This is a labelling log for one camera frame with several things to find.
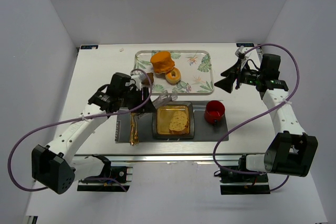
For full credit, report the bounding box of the orange round bun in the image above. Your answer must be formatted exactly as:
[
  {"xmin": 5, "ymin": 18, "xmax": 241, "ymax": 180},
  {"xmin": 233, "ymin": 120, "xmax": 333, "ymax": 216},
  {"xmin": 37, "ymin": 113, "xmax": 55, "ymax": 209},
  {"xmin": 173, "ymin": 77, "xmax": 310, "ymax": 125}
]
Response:
[{"xmin": 150, "ymin": 51, "xmax": 175, "ymax": 74}]

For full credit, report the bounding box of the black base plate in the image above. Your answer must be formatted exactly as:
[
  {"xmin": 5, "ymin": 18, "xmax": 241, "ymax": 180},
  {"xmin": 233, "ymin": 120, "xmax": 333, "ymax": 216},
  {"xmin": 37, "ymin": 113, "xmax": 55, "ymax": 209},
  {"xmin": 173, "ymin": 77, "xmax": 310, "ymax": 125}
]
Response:
[
  {"xmin": 214, "ymin": 168, "xmax": 270, "ymax": 195},
  {"xmin": 77, "ymin": 162, "xmax": 133, "ymax": 193}
]

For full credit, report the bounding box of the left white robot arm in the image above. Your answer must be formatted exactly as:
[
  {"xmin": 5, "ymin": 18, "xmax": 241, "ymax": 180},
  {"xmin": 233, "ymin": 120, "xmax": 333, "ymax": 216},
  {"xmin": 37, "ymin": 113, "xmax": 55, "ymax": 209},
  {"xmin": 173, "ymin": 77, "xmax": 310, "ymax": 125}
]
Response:
[{"xmin": 31, "ymin": 69, "xmax": 177, "ymax": 195}]

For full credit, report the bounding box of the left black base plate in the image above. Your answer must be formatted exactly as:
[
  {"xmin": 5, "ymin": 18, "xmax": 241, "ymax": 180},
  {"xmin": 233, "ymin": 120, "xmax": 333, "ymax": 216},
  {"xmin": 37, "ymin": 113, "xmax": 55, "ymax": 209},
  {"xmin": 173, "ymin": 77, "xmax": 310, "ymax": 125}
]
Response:
[{"xmin": 77, "ymin": 162, "xmax": 133, "ymax": 193}]

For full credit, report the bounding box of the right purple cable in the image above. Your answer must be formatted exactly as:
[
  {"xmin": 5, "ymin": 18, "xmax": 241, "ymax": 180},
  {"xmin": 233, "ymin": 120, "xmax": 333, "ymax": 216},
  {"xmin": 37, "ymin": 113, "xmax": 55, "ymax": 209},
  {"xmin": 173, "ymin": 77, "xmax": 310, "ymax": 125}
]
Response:
[{"xmin": 212, "ymin": 44, "xmax": 300, "ymax": 191}]

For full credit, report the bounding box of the toasted bread slice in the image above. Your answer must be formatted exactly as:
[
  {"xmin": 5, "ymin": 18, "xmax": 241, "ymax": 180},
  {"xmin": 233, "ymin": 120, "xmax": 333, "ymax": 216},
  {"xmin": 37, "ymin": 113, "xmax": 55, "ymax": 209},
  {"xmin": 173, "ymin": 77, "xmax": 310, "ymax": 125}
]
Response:
[{"xmin": 169, "ymin": 111, "xmax": 189, "ymax": 134}]

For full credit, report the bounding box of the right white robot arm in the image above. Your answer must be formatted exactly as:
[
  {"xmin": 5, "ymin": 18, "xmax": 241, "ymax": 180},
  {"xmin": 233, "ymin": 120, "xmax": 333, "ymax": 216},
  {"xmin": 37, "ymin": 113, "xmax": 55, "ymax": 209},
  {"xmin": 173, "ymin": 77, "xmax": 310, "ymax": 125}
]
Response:
[{"xmin": 214, "ymin": 54, "xmax": 318, "ymax": 177}]

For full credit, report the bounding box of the aluminium frame rail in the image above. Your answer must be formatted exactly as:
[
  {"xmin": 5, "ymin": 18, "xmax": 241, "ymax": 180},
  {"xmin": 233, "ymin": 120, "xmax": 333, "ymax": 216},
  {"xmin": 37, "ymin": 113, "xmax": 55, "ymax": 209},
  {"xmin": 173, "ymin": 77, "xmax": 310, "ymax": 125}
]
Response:
[{"xmin": 74, "ymin": 154, "xmax": 242, "ymax": 163}]

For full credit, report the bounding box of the black square plate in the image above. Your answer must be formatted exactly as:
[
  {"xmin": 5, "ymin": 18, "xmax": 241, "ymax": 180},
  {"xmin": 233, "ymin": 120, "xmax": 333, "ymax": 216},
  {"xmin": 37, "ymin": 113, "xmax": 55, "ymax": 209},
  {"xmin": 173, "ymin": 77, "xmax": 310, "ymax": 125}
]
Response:
[{"xmin": 152, "ymin": 101, "xmax": 195, "ymax": 140}]

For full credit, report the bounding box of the amber square glass plate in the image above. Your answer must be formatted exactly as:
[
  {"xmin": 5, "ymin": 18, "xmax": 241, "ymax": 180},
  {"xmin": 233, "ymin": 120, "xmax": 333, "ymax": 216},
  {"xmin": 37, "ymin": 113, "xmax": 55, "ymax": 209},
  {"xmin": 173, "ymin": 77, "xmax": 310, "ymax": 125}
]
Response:
[{"xmin": 156, "ymin": 104, "xmax": 190, "ymax": 135}]

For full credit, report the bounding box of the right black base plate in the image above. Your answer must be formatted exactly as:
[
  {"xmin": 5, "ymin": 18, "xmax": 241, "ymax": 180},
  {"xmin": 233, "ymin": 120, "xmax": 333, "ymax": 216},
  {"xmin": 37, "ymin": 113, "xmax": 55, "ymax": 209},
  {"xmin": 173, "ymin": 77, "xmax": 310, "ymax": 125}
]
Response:
[{"xmin": 214, "ymin": 168, "xmax": 270, "ymax": 195}]

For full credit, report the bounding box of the floral serving tray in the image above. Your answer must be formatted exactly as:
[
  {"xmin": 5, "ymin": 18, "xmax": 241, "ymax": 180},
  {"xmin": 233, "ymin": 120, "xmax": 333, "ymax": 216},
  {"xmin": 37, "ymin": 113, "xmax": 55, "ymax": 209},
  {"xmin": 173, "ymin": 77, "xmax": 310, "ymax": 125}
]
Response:
[{"xmin": 134, "ymin": 50, "xmax": 214, "ymax": 95}]

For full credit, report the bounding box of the gold spoon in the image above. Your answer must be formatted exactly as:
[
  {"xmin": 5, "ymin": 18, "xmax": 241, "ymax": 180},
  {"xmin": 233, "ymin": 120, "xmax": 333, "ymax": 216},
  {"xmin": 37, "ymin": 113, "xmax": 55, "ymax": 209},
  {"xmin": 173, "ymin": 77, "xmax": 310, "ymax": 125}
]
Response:
[{"xmin": 133, "ymin": 113, "xmax": 139, "ymax": 145}]

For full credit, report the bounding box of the dark grey placemat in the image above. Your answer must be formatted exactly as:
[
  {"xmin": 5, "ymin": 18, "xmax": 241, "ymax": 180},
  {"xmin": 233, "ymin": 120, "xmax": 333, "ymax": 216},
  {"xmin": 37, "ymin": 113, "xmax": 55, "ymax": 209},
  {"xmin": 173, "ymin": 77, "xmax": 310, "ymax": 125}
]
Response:
[{"xmin": 114, "ymin": 101, "xmax": 228, "ymax": 143}]

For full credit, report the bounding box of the purple cable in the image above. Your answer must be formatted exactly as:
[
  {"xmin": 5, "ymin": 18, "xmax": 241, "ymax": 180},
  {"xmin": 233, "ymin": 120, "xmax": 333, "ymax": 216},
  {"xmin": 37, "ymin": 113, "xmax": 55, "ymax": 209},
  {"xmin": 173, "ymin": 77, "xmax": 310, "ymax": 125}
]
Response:
[
  {"xmin": 212, "ymin": 44, "xmax": 300, "ymax": 191},
  {"xmin": 7, "ymin": 69, "xmax": 153, "ymax": 192}
]

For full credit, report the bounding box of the glazed ring donut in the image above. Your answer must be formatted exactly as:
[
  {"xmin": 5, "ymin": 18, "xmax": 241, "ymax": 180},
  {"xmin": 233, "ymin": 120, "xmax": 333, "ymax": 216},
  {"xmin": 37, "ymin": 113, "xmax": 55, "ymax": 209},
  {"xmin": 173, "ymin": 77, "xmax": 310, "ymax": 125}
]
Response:
[{"xmin": 165, "ymin": 68, "xmax": 181, "ymax": 84}]

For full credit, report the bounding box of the brown chocolate muffin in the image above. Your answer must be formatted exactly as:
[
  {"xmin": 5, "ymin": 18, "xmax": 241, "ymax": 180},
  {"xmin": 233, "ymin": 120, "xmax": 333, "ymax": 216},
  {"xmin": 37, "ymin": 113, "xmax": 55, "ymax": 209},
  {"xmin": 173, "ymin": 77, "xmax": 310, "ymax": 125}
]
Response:
[{"xmin": 141, "ymin": 72, "xmax": 154, "ymax": 86}]

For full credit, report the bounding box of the red mug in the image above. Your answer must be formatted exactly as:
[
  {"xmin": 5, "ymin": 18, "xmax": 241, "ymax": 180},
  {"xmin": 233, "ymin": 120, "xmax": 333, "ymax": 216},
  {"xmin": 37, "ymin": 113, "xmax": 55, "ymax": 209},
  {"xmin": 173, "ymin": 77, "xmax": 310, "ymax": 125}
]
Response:
[{"xmin": 204, "ymin": 100, "xmax": 225, "ymax": 125}]

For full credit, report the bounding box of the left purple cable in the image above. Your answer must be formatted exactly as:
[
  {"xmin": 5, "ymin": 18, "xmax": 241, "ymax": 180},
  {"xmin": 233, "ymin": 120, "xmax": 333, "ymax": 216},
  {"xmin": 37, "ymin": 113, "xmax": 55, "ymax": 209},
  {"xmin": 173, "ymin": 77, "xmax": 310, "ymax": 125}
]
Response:
[{"xmin": 7, "ymin": 69, "xmax": 153, "ymax": 192}]

